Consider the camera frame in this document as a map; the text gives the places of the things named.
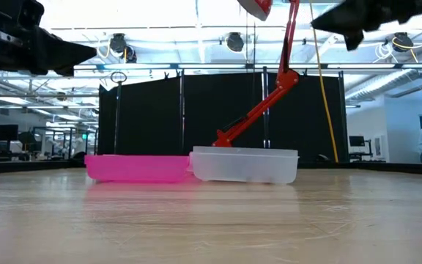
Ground silver ceiling air duct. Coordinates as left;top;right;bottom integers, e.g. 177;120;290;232
344;68;422;102

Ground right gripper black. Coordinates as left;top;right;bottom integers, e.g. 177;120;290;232
310;0;422;52

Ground yellow hanging cable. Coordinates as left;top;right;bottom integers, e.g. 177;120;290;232
308;0;340;164

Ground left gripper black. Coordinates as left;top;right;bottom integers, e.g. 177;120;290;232
0;0;98;78

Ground background black metal frame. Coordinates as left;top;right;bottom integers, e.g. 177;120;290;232
31;126;99;161

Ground metal pole with ring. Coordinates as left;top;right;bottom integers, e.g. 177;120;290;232
109;70;128;155

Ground translucent white supply box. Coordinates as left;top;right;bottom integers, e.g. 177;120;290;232
189;145;300;185

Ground red desk lamp head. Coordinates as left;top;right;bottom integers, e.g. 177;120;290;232
236;0;273;22

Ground black partition screen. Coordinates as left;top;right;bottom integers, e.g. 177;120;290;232
97;70;349;163

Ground pink plastic box lid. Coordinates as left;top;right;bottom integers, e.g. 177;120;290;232
84;153;193;184

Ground black ceiling cable reel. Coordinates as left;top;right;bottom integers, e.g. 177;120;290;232
108;32;138;64
392;32;415;53
226;32;245;53

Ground black table edge rail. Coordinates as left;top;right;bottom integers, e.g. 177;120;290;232
0;158;422;176

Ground overhead aluminium frame beam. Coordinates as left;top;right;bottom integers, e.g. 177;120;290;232
73;62;422;71

